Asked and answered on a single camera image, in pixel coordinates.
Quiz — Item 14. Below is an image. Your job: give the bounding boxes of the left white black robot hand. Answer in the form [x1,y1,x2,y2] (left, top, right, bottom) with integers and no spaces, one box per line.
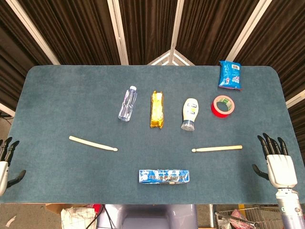
[0,136,26,197]

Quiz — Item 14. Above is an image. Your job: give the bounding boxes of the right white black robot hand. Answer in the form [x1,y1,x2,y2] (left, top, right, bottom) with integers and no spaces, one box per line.
[252,133,298,190]

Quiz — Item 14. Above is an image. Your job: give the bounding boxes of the light wooden drumstick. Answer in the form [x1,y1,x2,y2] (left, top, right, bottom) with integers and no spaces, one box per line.
[191,145,243,153]
[69,135,119,152]

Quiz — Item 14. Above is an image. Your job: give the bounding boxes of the lavender robot base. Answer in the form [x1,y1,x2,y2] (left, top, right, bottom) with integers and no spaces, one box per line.
[96,204,198,229]

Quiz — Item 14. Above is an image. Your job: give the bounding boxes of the white paper scrap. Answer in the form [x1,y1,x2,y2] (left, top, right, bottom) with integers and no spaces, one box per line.
[5,215,17,228]

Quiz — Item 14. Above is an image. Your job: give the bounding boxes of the pink patterned bag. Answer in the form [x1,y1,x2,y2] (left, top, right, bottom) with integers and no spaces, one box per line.
[230,209,248,224]

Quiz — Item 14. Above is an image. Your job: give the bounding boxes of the red tape roll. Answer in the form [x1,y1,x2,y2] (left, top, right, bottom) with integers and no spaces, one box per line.
[210,95,235,118]

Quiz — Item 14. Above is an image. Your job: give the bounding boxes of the white checked bag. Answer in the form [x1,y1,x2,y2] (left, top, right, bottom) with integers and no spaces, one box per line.
[61,207,97,229]

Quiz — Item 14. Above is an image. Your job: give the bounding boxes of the blue-grey felt table cloth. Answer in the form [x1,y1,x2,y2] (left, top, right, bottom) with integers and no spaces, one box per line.
[0,64,305,205]

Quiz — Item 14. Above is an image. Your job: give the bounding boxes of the blue snack bag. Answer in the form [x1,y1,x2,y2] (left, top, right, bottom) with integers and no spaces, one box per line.
[217,60,244,92]

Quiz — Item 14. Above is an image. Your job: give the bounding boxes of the white mayonnaise squeeze bottle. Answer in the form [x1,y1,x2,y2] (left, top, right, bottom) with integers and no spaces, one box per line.
[180,98,200,132]

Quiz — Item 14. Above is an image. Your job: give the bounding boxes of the blue Oreo cookie box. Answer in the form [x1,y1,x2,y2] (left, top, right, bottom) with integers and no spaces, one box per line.
[138,169,191,186]

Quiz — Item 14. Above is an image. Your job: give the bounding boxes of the gold foil snack pack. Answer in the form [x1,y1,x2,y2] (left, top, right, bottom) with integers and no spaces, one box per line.
[149,90,165,129]

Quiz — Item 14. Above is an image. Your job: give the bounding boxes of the clear plastic water bottle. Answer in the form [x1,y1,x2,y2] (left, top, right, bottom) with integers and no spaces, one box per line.
[118,85,138,122]

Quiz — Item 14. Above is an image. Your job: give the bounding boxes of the dark brown pleated curtain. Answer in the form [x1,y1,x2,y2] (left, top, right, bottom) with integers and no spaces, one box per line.
[0,0,305,134]

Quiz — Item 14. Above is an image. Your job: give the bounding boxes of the metal wire basket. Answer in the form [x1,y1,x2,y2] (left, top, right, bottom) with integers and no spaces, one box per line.
[214,206,284,229]

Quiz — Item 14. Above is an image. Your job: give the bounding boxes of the white frame post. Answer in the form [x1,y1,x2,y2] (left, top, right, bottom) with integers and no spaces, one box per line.
[225,0,273,62]
[5,0,61,65]
[169,0,185,65]
[107,0,129,65]
[0,102,15,117]
[285,89,305,108]

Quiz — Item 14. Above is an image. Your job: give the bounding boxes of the black floor cable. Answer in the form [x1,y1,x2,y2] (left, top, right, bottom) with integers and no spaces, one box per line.
[102,204,114,229]

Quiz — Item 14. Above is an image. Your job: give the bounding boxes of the white triangular frame foot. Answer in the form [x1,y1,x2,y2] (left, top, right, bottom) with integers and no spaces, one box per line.
[147,49,195,66]

